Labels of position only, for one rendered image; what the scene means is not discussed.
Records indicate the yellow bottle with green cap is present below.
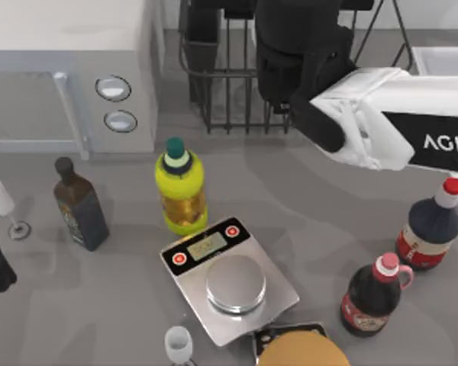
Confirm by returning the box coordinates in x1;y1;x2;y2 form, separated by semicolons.
153;136;209;237

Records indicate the silver kitchen scale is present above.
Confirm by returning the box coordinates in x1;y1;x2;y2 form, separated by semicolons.
160;216;301;348

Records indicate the round microwave knob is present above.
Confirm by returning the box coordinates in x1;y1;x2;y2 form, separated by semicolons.
103;109;139;134
95;74;133;103

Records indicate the dark square bottle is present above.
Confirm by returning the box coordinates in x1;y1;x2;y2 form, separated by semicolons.
53;156;111;253

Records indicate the black rack holder box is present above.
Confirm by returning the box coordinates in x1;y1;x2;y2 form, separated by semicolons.
184;0;221;74

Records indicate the small clear glass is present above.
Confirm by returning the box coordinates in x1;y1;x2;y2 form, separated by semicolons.
163;326;195;366

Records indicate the dark jug with pink cap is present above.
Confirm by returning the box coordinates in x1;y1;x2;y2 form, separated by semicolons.
340;251;415;339

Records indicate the dark bottle with red cap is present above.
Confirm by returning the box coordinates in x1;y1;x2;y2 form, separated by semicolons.
395;177;458;272

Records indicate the pale microwave oven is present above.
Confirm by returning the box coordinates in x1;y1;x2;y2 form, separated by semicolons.
0;0;158;155

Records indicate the microwave oven door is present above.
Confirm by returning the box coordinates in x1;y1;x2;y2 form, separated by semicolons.
0;71;85;153

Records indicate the clear wine glass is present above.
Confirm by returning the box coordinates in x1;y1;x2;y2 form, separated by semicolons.
0;178;33;241

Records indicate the black wire rack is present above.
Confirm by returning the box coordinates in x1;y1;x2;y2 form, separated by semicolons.
177;0;414;135

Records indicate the microwave door handle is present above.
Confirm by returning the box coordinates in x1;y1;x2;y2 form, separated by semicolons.
52;71;91;161

